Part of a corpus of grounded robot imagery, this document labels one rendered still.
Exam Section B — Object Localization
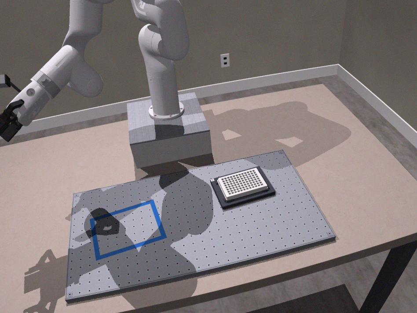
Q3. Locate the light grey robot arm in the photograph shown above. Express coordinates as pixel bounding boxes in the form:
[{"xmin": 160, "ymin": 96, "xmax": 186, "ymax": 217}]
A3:
[{"xmin": 32, "ymin": 0, "xmax": 190, "ymax": 120}]

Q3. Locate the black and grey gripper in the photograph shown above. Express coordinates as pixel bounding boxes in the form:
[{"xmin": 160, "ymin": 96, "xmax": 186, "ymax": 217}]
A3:
[{"xmin": 0, "ymin": 79, "xmax": 53, "ymax": 142}]

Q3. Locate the blue taped rectangular outline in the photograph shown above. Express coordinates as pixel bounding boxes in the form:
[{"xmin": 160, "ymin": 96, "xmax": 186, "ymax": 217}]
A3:
[{"xmin": 90, "ymin": 200, "xmax": 167, "ymax": 261}]

